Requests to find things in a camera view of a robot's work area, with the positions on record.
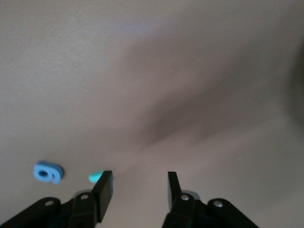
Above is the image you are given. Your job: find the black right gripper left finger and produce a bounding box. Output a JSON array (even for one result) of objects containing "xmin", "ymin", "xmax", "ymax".
[{"xmin": 0, "ymin": 171, "xmax": 114, "ymax": 228}]

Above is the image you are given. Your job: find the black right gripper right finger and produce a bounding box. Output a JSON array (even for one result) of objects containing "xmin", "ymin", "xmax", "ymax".
[{"xmin": 162, "ymin": 171, "xmax": 259, "ymax": 228}]

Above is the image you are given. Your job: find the teal foam letter r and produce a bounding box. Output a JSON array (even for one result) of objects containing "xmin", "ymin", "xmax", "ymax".
[{"xmin": 88, "ymin": 170, "xmax": 105, "ymax": 184}]

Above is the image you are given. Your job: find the blue foam letter g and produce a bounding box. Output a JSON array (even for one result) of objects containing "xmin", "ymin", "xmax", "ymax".
[{"xmin": 33, "ymin": 161, "xmax": 64, "ymax": 185}]

